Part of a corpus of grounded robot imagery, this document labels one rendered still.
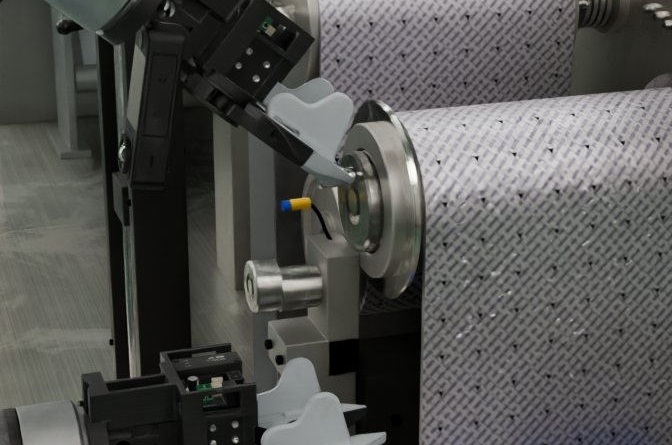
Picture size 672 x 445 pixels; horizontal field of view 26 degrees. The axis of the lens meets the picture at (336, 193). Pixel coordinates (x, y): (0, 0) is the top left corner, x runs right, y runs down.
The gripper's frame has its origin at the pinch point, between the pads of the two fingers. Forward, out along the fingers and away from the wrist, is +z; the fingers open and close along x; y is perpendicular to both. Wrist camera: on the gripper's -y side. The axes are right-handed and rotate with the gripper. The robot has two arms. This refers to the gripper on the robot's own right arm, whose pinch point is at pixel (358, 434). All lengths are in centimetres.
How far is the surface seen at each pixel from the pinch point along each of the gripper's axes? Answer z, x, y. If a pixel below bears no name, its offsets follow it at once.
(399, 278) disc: 3.5, 1.2, 11.5
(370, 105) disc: 3.5, 7.6, 22.7
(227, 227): 10, 76, -12
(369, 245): 1.8, 2.9, 13.6
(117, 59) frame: -8.9, 43.3, 18.9
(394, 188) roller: 2.8, 0.7, 18.6
